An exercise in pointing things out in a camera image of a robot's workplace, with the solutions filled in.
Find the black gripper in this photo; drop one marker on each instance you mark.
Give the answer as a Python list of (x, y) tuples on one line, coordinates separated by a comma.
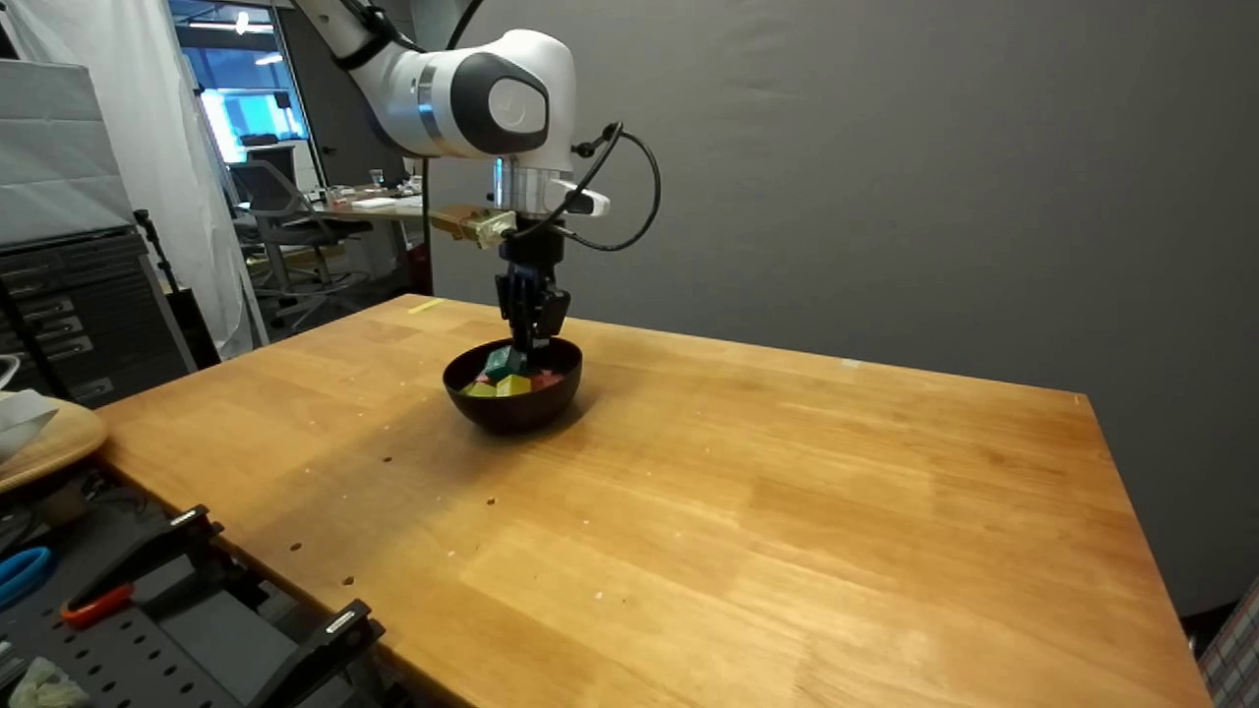
[(527, 291)]

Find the black bowl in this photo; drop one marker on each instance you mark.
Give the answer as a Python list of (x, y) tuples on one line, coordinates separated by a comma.
[(518, 414)]

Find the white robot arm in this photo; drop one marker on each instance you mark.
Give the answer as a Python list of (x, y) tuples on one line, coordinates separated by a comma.
[(509, 99)]

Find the red wooden block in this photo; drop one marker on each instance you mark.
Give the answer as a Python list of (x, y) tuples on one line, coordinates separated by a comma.
[(544, 380)]

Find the yellow wooden block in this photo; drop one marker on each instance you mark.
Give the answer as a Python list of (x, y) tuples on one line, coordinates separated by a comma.
[(514, 386)]

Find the lime green wooden block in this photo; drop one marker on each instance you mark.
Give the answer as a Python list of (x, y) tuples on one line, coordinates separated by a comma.
[(477, 390)]

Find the background desk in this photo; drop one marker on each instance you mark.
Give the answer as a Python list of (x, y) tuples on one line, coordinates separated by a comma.
[(358, 202)]

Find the black equipment case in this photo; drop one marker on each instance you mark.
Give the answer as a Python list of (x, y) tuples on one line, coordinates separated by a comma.
[(83, 317)]

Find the round wooden board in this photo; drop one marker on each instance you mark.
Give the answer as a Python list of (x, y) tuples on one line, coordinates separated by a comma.
[(67, 438)]

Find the black perforated tool board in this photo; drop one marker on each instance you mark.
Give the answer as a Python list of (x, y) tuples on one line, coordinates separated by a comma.
[(202, 629)]

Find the black clamp orange handle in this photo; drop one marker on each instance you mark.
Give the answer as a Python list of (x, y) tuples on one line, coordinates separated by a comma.
[(110, 592)]

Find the blue scissors handle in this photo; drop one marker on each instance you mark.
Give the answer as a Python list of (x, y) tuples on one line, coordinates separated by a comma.
[(22, 573)]

